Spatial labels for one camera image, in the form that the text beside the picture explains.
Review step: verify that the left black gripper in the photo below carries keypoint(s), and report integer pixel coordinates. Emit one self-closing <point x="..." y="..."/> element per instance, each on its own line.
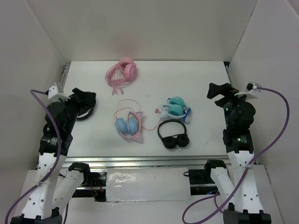
<point x="88" y="98"/>

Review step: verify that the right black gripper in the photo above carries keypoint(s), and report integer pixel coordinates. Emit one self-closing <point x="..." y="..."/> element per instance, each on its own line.
<point x="226" y="89"/>

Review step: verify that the blue pink cat-ear headphones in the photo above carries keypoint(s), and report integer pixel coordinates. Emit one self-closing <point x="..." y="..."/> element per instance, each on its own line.
<point x="130" y="128"/>

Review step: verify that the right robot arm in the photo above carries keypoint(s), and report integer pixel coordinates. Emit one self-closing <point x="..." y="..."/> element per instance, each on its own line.
<point x="238" y="190"/>

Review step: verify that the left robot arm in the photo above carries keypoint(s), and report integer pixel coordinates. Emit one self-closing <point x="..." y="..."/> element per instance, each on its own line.
<point x="46" y="202"/>

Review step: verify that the pink over-ear headphones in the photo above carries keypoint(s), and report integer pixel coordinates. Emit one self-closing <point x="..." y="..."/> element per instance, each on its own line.
<point x="121" y="74"/>

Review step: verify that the teal white cat-ear headphones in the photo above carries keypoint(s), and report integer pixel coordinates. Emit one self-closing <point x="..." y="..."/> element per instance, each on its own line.
<point x="176" y="108"/>

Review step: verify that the black on-ear headphones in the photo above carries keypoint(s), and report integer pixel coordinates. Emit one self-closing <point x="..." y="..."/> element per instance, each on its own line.
<point x="170" y="142"/>

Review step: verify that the black headset with microphone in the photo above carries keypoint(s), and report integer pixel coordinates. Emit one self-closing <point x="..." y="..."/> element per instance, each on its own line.
<point x="85" y="113"/>

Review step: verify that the white foil-edged panel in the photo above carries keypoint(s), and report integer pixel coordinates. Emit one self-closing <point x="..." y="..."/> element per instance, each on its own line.
<point x="147" y="184"/>

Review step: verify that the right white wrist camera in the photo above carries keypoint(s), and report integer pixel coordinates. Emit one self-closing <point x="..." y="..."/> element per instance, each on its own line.
<point x="252" y="91"/>

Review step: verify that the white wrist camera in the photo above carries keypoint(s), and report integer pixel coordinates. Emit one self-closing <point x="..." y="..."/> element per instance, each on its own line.
<point x="56" y="93"/>
<point x="252" y="91"/>

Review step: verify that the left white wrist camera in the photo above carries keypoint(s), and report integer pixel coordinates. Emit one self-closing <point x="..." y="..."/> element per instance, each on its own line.
<point x="56" y="93"/>

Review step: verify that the aluminium rail frame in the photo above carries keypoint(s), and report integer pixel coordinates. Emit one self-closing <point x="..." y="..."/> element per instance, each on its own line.
<point x="103" y="163"/>

